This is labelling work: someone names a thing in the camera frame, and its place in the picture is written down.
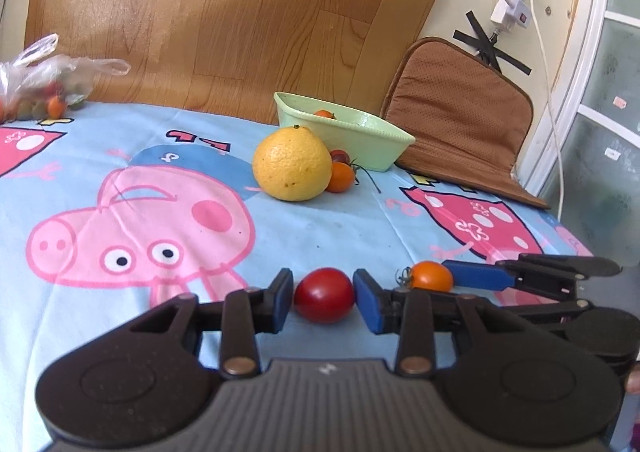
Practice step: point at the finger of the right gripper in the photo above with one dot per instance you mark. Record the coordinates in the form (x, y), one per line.
(479, 276)

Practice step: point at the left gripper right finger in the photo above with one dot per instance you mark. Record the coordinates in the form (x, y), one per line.
(416, 316)

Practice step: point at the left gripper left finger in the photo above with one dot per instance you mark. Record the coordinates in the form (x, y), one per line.
(240, 317)

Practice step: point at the orange cherry tomato with stem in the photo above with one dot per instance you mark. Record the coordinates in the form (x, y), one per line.
(426, 275)

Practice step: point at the red cherry tomato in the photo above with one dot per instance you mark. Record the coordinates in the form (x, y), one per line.
(324, 296)

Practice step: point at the large yellow orange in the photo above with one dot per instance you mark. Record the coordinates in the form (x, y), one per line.
(292, 164)

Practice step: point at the dark red cherry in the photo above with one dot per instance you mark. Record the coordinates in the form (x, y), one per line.
(339, 155)

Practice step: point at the person's right hand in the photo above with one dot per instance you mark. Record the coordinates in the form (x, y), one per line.
(633, 380)

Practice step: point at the brown seat cushion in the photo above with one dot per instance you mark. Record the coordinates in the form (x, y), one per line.
(469, 121)

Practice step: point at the Peppa Pig blue blanket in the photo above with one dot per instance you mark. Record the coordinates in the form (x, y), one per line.
(125, 206)

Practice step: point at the light green ceramic bowl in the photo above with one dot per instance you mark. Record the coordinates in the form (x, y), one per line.
(372, 142)

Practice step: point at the wooden pattern board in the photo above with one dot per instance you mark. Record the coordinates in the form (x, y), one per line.
(231, 56)

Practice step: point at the clear plastic bag of tomatoes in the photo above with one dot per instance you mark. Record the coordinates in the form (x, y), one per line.
(39, 85)

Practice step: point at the white window frame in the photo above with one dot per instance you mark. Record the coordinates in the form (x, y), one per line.
(598, 82)

